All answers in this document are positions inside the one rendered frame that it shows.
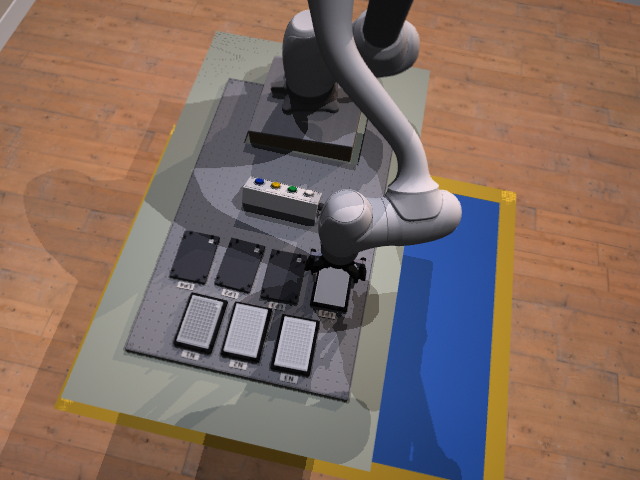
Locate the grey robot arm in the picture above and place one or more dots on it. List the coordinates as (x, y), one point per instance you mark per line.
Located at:
(414, 210)

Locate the grey button panel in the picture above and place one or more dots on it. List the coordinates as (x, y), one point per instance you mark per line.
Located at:
(281, 200)

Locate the white deck label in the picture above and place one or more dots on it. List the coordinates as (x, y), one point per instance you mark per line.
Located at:
(327, 314)
(190, 355)
(277, 306)
(238, 364)
(185, 285)
(288, 378)
(229, 293)

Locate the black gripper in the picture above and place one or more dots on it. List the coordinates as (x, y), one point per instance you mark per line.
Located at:
(316, 265)

